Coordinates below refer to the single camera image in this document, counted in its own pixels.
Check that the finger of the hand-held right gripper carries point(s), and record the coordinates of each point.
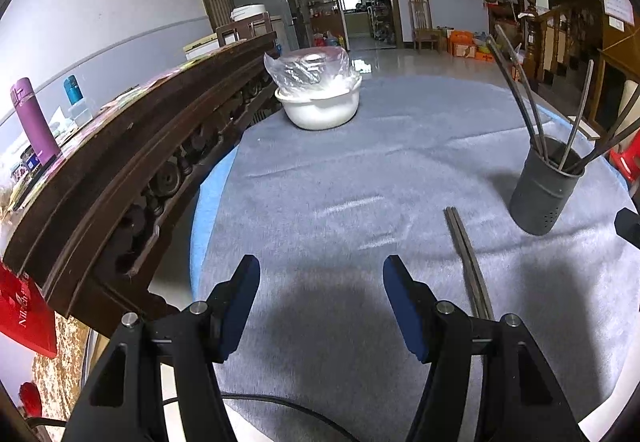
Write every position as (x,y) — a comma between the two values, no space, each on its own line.
(629,227)

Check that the orange carton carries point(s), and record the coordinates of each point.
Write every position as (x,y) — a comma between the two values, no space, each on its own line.
(462,44)

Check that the red box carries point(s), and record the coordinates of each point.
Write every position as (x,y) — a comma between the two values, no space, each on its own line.
(25,317)

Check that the clear plastic bag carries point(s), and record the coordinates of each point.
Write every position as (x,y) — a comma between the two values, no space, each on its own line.
(310,72)

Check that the red chair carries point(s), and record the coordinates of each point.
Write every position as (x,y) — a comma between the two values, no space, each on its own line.
(631,157)

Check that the metal kitchen rack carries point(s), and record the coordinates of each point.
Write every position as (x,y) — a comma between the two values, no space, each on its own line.
(381,19)

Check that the grey utensil holder cup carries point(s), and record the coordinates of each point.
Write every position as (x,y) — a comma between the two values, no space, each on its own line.
(542,202)

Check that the purple thermos bottle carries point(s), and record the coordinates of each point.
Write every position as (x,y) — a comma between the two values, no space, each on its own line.
(35,122)

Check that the cream white box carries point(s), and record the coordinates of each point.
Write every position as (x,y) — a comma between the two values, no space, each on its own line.
(200,47)

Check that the grey fleece table cloth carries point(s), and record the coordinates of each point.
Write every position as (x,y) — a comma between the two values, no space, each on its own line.
(350,172)

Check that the floral patterned cover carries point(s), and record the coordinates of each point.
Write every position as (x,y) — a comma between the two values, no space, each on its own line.
(150,89)

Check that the golden patterned cushion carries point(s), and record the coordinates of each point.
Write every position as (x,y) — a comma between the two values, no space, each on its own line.
(70,352)

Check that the yellow orange crate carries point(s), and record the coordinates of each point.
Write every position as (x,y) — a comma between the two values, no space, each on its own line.
(487,53)

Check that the wooden staircase railing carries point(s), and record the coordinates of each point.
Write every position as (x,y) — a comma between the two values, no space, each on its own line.
(550,42)

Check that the white bucket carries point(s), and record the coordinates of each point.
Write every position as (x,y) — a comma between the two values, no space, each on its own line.
(248,13)

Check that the dark wooden armchair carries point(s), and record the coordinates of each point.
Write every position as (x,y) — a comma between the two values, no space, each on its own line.
(240,29)

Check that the metal chopstick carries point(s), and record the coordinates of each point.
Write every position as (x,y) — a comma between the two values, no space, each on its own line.
(470,272)
(610,144)
(578,114)
(478,272)
(620,116)
(521,87)
(515,97)

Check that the teal bottle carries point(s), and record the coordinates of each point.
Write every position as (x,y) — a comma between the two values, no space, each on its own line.
(74,92)

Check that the blue table cover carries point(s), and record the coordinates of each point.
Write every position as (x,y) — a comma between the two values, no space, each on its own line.
(210,212)

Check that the red round object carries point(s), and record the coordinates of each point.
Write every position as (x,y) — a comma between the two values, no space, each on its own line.
(31,397)

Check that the brown wooden chair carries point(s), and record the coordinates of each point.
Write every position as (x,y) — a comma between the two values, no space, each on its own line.
(424,27)

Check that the pale plastic container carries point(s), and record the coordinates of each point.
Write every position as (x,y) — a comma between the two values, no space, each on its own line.
(81,114)

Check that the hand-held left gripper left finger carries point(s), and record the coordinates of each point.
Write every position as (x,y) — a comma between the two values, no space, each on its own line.
(240,312)

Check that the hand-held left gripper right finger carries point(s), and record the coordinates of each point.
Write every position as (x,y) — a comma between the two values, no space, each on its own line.
(406,314)

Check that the white bowl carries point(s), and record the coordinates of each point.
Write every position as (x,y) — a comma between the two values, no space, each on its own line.
(320,114)

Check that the dark carved wooden bench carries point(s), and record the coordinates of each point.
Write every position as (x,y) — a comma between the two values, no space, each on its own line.
(125,162)

